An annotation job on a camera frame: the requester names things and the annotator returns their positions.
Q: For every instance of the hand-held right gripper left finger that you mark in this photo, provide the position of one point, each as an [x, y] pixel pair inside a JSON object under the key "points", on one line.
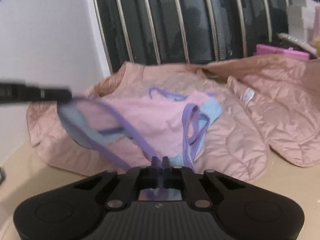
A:
{"points": [[150, 175]]}

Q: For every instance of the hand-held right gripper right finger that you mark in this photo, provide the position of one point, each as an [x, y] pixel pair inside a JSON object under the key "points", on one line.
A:
{"points": [[172, 176]]}

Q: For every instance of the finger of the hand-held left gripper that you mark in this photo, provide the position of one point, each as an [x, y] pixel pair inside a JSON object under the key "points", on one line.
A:
{"points": [[45, 94]]}

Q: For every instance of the pink blue purple-trimmed vest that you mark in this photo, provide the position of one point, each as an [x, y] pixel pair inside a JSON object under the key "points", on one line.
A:
{"points": [[155, 120]]}

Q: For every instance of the pink quilted jacket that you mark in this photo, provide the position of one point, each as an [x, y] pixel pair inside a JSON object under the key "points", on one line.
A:
{"points": [[275, 105]]}

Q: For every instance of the window with metal bars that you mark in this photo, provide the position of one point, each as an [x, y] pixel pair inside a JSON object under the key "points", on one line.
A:
{"points": [[190, 17]]}

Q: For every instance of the magenta flat box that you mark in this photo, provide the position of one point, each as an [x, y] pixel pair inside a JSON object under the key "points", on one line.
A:
{"points": [[280, 51]]}

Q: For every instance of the yellow white plush toy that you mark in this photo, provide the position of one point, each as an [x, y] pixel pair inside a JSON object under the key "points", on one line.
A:
{"points": [[317, 45]]}

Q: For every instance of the stack of white boxes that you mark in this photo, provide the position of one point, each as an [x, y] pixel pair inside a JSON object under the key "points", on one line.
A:
{"points": [[298, 15]]}

